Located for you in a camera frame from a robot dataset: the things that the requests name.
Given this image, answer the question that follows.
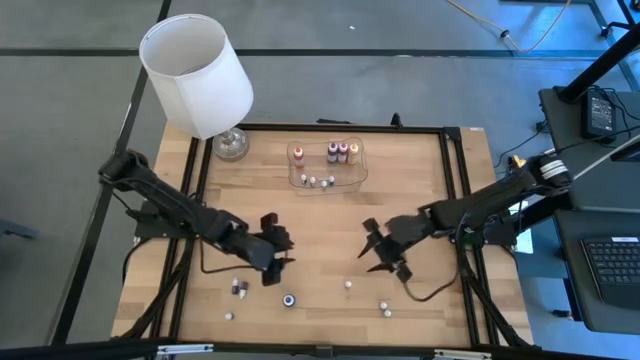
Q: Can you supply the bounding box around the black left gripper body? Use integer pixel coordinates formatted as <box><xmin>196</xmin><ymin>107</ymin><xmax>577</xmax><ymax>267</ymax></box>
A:
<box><xmin>234</xmin><ymin>212</ymin><xmax>296</xmax><ymax>288</ymax></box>

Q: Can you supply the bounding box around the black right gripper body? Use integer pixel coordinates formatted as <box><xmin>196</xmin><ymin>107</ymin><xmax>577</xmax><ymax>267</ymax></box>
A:
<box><xmin>363</xmin><ymin>214</ymin><xmax>437</xmax><ymax>285</ymax></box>

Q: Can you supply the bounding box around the clear plastic bin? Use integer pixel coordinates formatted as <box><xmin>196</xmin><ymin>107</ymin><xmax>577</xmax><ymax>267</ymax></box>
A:
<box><xmin>286</xmin><ymin>137</ymin><xmax>370</xmax><ymax>197</ymax></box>

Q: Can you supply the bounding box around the dark grey side desk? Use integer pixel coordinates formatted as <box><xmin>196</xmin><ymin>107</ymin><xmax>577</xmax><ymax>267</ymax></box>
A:
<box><xmin>538</xmin><ymin>87</ymin><xmax>640</xmax><ymax>335</ymax></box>

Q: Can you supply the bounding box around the white shade table lamp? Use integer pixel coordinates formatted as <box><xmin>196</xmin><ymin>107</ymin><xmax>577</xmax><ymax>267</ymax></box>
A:
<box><xmin>138</xmin><ymin>13</ymin><xmax>255</xmax><ymax>162</ymax></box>

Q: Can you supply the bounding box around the black keyboard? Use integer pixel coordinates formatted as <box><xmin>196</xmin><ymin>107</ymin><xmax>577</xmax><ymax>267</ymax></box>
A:
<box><xmin>580</xmin><ymin>236</ymin><xmax>640</xmax><ymax>311</ymax></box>

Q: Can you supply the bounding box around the black power adapter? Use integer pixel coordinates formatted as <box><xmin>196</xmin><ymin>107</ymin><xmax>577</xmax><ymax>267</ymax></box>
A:
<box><xmin>581</xmin><ymin>88</ymin><xmax>617</xmax><ymax>144</ymax></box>

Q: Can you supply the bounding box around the grey chair leg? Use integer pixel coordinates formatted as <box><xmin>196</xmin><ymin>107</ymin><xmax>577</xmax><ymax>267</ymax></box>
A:
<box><xmin>0</xmin><ymin>218</ymin><xmax>40</xmax><ymax>242</ymax></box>

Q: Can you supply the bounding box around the black diagonal pole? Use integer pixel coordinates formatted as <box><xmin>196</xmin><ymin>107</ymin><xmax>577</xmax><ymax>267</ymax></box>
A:
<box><xmin>556</xmin><ymin>22</ymin><xmax>640</xmax><ymax>105</ymax></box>

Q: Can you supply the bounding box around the black chair base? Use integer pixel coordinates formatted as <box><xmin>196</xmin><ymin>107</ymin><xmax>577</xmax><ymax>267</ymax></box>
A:
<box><xmin>598</xmin><ymin>0</ymin><xmax>640</xmax><ymax>40</ymax></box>

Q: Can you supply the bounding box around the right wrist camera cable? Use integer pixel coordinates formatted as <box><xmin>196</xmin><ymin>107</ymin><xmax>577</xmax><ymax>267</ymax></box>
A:
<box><xmin>402</xmin><ymin>219</ymin><xmax>469</xmax><ymax>303</ymax></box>

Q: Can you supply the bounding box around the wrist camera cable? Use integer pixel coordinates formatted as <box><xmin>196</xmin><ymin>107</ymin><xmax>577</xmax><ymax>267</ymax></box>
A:
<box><xmin>402</xmin><ymin>219</ymin><xmax>469</xmax><ymax>303</ymax></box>
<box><xmin>198</xmin><ymin>234</ymin><xmax>266</xmax><ymax>275</ymax></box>

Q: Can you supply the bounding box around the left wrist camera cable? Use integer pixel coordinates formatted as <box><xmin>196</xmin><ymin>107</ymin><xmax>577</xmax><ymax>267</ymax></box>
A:
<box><xmin>198</xmin><ymin>234</ymin><xmax>266</xmax><ymax>275</ymax></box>

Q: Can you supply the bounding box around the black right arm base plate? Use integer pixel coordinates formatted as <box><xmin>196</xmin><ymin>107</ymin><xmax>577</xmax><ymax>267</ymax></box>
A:
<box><xmin>446</xmin><ymin>199</ymin><xmax>519</xmax><ymax>247</ymax></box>

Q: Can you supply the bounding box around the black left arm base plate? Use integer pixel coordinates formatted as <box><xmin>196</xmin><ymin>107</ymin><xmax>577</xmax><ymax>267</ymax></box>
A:
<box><xmin>125</xmin><ymin>199</ymin><xmax>206</xmax><ymax>240</ymax></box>

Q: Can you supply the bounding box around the silver metal bracket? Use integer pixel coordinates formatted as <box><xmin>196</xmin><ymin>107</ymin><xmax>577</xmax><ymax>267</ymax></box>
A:
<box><xmin>433</xmin><ymin>349</ymin><xmax>494</xmax><ymax>360</ymax></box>
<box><xmin>157</xmin><ymin>343</ymin><xmax>215</xmax><ymax>357</ymax></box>

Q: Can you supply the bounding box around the black aluminium table frame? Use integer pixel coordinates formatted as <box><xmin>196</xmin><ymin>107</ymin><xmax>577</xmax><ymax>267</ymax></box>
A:
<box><xmin>0</xmin><ymin>113</ymin><xmax>616</xmax><ymax>360</ymax></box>

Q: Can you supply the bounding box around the yellow floor cable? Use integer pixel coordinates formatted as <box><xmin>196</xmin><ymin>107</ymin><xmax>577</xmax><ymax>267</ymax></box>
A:
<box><xmin>446</xmin><ymin>0</ymin><xmax>574</xmax><ymax>54</ymax></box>

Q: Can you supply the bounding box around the white cable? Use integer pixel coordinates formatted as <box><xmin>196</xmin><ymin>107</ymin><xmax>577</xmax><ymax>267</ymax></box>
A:
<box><xmin>572</xmin><ymin>132</ymin><xmax>640</xmax><ymax>181</ymax></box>

